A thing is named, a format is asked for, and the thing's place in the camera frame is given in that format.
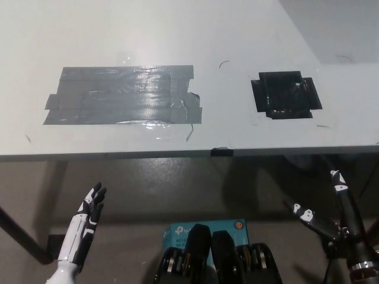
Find teal router cardboard box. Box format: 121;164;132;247
162;218;249;266

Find small black tape piece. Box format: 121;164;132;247
210;146;235;157

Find black tape square patch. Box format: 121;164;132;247
250;70;323;120

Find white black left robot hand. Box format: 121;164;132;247
57;182;107;272

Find black robot torso blocks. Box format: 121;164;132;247
152;224;284;284

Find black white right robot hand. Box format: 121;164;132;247
282;169;377;270

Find grey duct tape patch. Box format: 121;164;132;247
43;65;203;125

